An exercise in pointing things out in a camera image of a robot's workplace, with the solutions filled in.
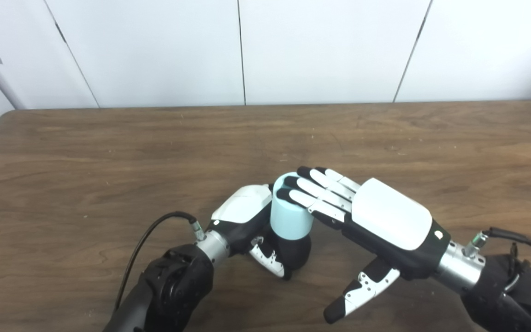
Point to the right white and black hand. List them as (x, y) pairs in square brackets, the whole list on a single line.
[(390, 216)]

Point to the left white and black hand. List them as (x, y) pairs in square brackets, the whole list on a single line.
[(244, 203)]

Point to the black nozzle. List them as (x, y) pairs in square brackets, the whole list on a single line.
[(295, 253)]

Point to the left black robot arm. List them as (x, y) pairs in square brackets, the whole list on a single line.
[(173, 286)]

